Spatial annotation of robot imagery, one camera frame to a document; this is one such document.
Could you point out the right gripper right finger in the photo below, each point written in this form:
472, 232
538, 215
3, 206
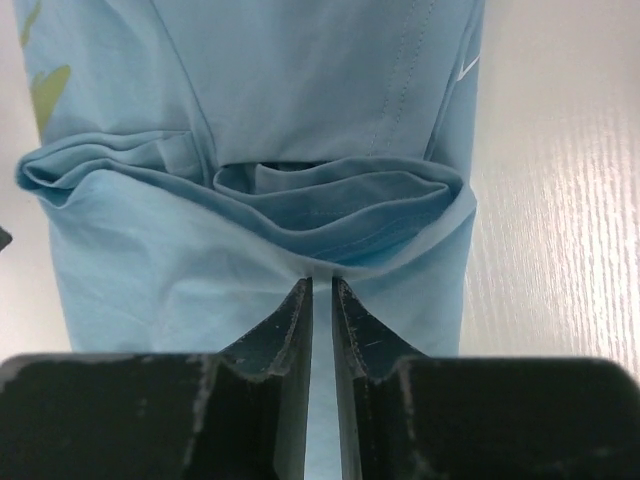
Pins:
406, 415

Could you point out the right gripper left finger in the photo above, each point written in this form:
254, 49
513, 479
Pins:
240, 413

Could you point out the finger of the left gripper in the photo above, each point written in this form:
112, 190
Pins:
5, 238

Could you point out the light blue t shirt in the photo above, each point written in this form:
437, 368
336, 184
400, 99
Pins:
197, 158

